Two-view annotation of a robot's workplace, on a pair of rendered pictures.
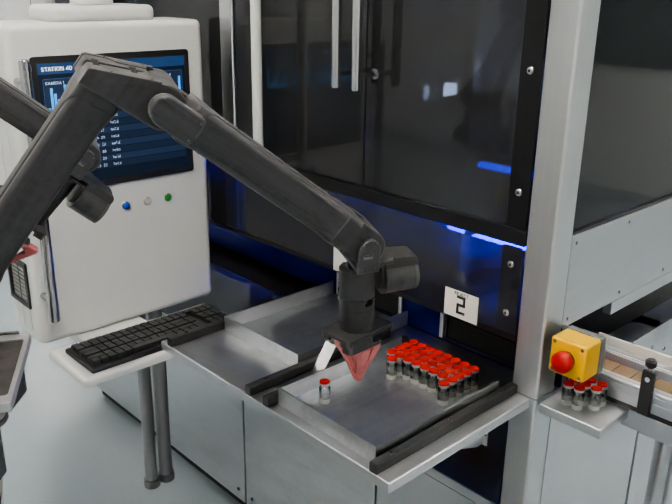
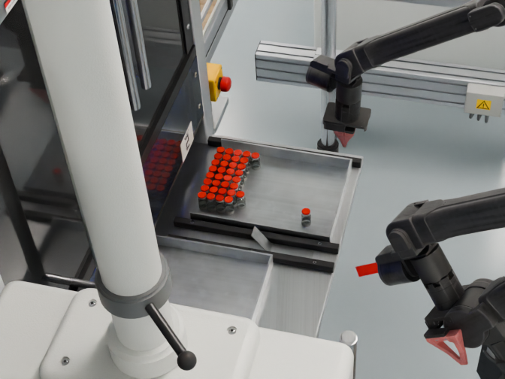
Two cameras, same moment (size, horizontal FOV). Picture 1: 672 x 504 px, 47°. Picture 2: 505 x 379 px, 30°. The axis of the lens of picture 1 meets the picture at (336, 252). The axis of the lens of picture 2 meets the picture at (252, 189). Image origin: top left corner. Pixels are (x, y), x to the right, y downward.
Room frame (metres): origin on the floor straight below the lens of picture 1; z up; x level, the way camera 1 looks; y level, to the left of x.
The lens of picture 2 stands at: (2.09, 1.25, 2.58)
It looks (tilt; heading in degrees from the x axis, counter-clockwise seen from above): 47 degrees down; 242
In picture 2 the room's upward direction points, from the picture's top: 4 degrees counter-clockwise
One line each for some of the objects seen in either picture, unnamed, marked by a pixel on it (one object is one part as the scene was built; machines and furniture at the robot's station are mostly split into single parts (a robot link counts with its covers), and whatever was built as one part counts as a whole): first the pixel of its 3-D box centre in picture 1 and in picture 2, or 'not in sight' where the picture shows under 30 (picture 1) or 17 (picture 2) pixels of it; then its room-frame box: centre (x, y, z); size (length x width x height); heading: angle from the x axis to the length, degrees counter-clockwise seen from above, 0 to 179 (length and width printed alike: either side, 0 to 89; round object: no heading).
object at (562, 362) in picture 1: (563, 361); (223, 83); (1.25, -0.42, 0.99); 0.04 x 0.04 x 0.04; 43
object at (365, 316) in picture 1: (357, 315); (347, 108); (1.14, -0.04, 1.13); 0.10 x 0.07 x 0.07; 133
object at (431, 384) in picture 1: (420, 374); (238, 182); (1.36, -0.17, 0.90); 0.18 x 0.02 x 0.05; 43
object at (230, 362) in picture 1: (346, 365); (236, 246); (1.46, -0.02, 0.87); 0.70 x 0.48 x 0.02; 43
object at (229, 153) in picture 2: (434, 367); (221, 179); (1.39, -0.20, 0.90); 0.18 x 0.02 x 0.05; 43
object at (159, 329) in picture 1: (154, 334); not in sight; (1.71, 0.44, 0.82); 0.40 x 0.14 x 0.02; 133
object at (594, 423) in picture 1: (587, 407); (198, 111); (1.30, -0.49, 0.87); 0.14 x 0.13 x 0.02; 133
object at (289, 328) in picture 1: (317, 320); (185, 290); (1.63, 0.04, 0.90); 0.34 x 0.26 x 0.04; 133
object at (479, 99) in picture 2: not in sight; (484, 100); (0.33, -0.38, 0.50); 0.12 x 0.05 x 0.09; 133
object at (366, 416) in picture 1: (389, 392); (273, 189); (1.30, -0.11, 0.90); 0.34 x 0.26 x 0.04; 133
